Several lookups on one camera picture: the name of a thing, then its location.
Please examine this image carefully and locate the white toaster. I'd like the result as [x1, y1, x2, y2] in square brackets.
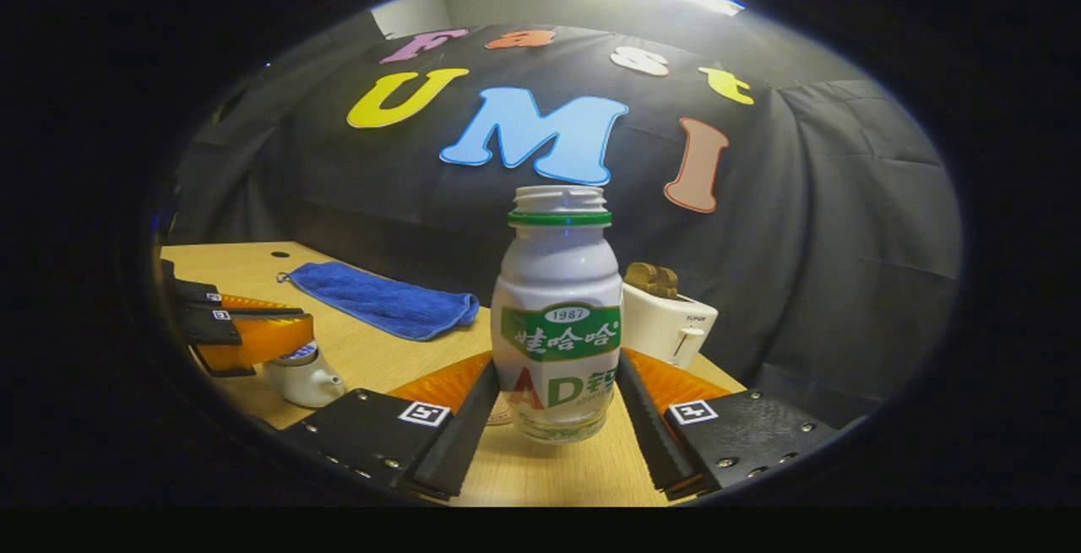
[622, 281, 720, 371]

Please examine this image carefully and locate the white ceramic teacup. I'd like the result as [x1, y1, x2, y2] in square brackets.
[266, 355, 347, 409]

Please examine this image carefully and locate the white green label water bottle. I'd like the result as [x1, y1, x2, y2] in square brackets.
[490, 185, 624, 445]

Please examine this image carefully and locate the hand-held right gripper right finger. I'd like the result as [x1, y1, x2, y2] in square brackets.
[617, 349, 841, 501]

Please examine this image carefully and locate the black backdrop cloth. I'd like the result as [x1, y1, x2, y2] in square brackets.
[169, 13, 964, 431]

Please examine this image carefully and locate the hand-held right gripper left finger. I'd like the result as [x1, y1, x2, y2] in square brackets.
[279, 350, 501, 501]

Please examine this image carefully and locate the blue towel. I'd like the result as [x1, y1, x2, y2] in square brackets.
[285, 262, 481, 342]

